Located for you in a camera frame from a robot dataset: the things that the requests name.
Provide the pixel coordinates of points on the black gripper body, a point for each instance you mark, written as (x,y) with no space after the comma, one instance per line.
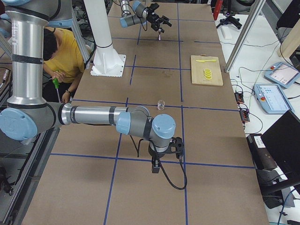
(155,18)
(156,155)

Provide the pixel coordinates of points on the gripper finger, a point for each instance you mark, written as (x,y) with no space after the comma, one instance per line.
(165,20)
(158,28)

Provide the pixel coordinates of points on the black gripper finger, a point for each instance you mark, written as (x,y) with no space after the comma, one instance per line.
(155,169)

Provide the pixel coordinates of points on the steel jigger measuring cup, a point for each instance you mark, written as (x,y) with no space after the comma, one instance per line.
(159,34)

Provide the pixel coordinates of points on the small clear glass cup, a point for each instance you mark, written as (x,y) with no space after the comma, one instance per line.
(161,105)

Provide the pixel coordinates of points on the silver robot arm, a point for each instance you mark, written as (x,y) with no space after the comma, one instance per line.
(28,113)
(141,14)

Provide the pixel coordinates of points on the wooden cutting board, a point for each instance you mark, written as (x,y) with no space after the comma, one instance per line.
(197,76)

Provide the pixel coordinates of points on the white foam block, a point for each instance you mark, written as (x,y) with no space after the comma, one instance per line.
(226,33)

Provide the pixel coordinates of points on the lemon slice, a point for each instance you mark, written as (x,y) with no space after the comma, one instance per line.
(207,74)

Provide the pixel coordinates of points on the person in yellow shirt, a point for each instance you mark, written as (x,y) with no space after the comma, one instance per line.
(62,61)

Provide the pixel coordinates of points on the black computer monitor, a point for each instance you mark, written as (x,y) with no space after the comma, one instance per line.
(282,140)

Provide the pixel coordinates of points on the near blue teach pendant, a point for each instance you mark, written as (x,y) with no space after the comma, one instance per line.
(272,98)

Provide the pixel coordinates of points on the blue teach pendant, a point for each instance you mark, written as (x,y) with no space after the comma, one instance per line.
(282,73)
(272,98)

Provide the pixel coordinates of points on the far blue teach pendant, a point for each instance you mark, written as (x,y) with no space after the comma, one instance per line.
(282,73)

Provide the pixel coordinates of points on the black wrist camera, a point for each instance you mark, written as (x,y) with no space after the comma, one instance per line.
(176,147)
(153,6)

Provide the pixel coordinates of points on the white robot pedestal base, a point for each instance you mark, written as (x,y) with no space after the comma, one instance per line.
(106,62)

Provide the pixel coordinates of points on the aluminium frame post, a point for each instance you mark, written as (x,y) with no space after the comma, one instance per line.
(257,6)

